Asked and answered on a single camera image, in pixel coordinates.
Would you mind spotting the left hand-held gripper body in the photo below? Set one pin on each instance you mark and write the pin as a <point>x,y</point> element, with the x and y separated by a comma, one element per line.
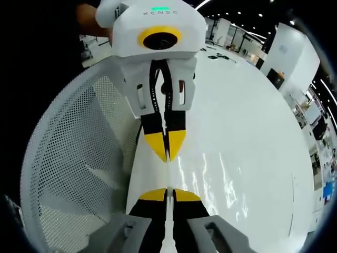
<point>158,23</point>

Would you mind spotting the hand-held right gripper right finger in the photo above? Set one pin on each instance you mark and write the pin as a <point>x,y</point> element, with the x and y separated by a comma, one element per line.
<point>189,210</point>

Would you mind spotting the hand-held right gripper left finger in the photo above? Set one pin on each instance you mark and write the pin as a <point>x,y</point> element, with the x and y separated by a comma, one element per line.
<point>143,210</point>

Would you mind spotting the clear glossy food packaging bag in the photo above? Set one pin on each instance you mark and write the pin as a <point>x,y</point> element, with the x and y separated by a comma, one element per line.
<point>169,226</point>

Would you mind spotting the person's left hand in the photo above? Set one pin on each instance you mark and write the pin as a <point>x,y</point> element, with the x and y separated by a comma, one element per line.
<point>90,21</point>

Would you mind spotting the black tool on table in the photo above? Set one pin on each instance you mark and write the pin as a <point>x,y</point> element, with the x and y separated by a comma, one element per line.
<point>218,56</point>

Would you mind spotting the white perforated mesh basket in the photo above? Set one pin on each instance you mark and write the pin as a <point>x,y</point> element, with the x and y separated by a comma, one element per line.
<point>79,147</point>

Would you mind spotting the black box with orange object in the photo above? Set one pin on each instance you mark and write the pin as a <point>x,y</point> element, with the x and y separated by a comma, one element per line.
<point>276,78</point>

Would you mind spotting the white square pillar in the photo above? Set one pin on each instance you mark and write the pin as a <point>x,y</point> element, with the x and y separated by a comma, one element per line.
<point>289,55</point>

